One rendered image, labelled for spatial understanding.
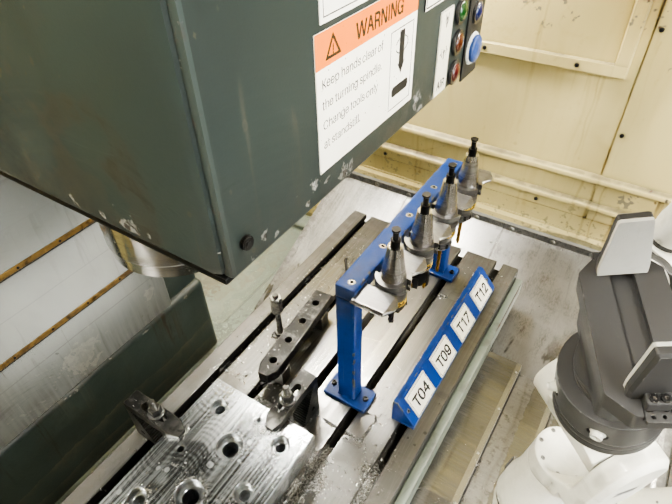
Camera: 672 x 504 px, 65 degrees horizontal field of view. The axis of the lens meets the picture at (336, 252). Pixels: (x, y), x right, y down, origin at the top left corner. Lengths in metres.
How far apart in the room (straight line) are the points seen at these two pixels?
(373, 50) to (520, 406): 1.09
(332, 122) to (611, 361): 0.25
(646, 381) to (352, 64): 0.28
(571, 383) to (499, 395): 0.92
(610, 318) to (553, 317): 1.14
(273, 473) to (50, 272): 0.55
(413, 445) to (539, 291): 0.67
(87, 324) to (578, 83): 1.23
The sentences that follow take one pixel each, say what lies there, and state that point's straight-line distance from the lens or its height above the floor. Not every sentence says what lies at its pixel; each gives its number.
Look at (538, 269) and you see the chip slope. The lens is 1.59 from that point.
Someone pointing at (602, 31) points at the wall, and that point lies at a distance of 1.36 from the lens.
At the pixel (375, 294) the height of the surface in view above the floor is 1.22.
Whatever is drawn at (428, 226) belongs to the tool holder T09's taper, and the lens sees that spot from 0.93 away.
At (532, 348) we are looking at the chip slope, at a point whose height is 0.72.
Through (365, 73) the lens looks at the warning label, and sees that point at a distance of 0.43.
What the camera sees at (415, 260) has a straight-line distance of 0.94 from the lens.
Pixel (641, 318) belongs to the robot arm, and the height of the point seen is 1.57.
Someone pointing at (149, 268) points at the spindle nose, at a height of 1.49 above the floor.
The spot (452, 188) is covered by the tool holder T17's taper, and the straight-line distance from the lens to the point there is 1.01.
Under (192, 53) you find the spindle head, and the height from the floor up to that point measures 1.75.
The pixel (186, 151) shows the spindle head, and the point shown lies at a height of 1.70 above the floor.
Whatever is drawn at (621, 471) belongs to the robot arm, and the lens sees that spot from 0.54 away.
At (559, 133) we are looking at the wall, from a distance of 1.47.
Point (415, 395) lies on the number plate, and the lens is 1.09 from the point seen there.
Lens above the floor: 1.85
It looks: 41 degrees down
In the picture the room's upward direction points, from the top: 2 degrees counter-clockwise
